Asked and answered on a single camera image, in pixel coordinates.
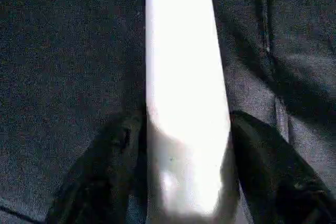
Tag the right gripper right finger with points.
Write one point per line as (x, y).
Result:
(275, 182)

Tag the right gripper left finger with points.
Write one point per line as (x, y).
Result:
(105, 176)

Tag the white table leg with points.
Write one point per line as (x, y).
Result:
(183, 77)

